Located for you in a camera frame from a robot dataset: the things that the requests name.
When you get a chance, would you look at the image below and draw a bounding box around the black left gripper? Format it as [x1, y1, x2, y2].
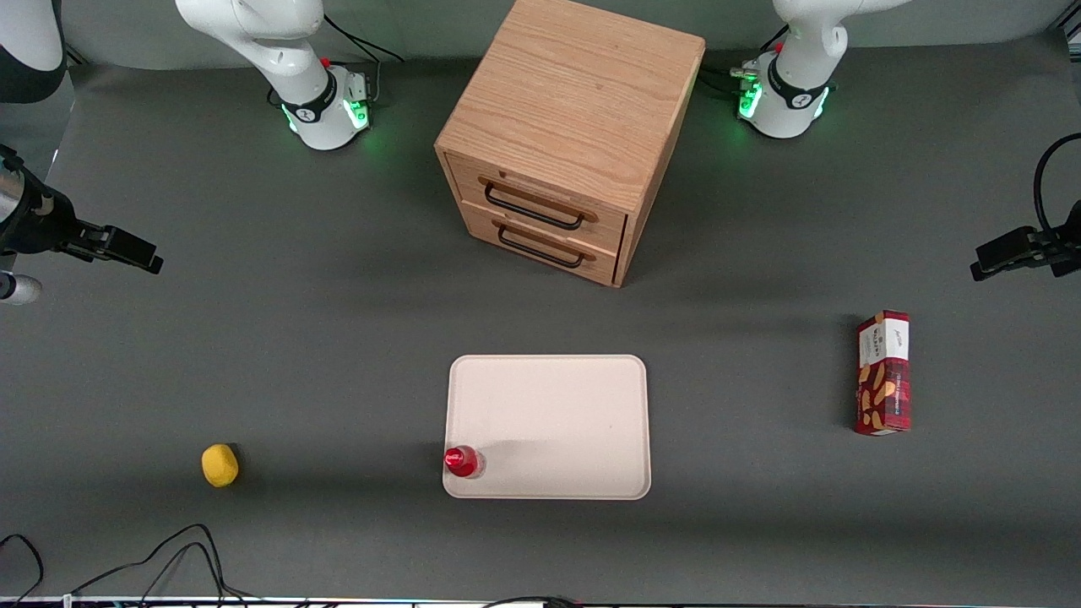
[970, 201, 1081, 282]

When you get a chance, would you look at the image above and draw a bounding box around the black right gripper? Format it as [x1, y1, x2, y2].
[0, 145, 164, 275]

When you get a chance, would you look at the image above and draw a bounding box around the wooden drawer with wide front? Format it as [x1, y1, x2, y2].
[445, 153, 628, 255]

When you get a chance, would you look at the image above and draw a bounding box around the black wire drawer handle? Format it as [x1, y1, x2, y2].
[496, 223, 586, 270]
[483, 181, 586, 231]

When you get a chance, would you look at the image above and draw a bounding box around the wooden drawer with narrow front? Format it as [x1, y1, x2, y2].
[460, 201, 623, 287]

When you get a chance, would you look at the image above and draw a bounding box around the wooden two-drawer cabinet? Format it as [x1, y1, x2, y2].
[434, 0, 707, 289]

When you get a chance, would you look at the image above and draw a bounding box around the red cookie box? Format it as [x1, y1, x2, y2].
[853, 310, 912, 437]

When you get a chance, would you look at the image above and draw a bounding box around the yellow lemon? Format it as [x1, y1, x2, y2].
[201, 444, 240, 489]

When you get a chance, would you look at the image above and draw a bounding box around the red cap bottle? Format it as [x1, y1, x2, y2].
[444, 446, 486, 480]

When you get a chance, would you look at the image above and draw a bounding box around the cream plastic tray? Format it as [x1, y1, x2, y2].
[443, 355, 652, 501]

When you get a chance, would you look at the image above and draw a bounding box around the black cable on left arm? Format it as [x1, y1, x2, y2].
[1033, 133, 1081, 236]

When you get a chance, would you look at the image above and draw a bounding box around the black floor cable double arc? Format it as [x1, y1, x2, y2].
[66, 524, 263, 605]

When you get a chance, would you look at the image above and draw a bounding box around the black base cable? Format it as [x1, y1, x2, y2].
[323, 12, 406, 102]
[699, 24, 790, 95]

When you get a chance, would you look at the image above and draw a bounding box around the black floor cable single loop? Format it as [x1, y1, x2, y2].
[0, 533, 45, 605]

